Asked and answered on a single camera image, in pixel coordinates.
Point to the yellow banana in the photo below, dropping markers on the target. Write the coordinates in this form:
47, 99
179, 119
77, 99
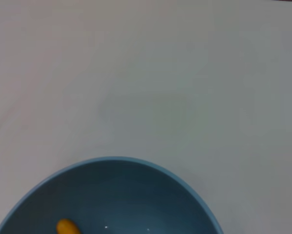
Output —
66, 227

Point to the blue plastic bowl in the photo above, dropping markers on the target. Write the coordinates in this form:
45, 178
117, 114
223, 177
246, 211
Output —
126, 195

